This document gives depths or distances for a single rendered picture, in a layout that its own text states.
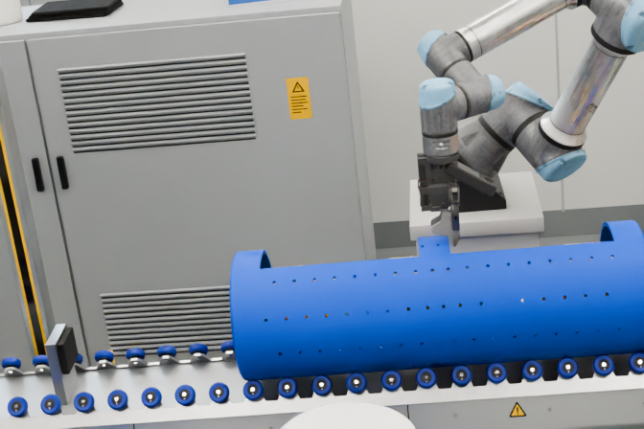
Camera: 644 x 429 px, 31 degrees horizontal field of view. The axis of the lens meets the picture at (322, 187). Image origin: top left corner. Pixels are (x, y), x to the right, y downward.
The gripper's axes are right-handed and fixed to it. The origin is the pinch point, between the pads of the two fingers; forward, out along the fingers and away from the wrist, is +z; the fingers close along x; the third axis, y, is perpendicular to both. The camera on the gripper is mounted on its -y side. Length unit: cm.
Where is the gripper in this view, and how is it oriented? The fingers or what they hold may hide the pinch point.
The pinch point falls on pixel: (457, 239)
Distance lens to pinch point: 254.0
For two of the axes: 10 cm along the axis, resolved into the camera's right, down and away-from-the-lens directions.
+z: 1.0, 9.3, 3.5
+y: -9.9, 0.8, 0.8
